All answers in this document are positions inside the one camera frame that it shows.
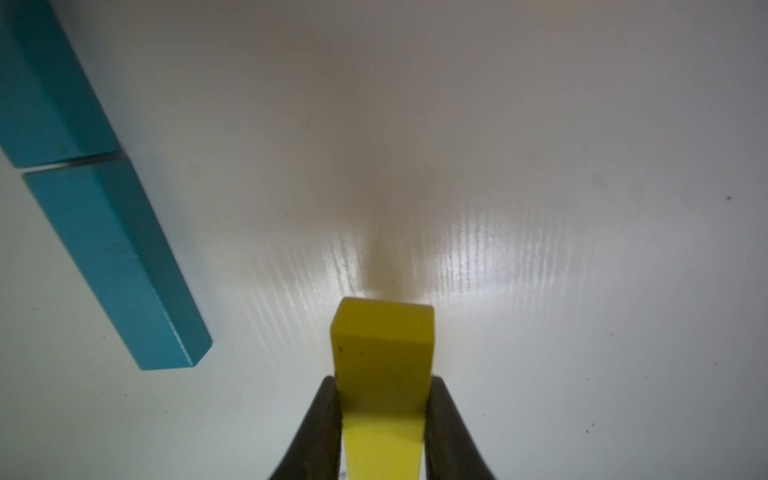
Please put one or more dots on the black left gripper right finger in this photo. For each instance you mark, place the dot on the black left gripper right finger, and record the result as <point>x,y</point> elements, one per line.
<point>450,451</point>

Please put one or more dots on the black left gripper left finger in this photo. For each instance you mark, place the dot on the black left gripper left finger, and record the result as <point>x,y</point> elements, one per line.
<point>315,451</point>

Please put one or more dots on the yellow-green rectangular block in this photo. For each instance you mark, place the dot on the yellow-green rectangular block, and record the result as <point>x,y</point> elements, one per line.
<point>383,355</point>

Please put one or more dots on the teal rectangular block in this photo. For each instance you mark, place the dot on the teal rectangular block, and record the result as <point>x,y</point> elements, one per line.
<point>49,111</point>
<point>104,219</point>

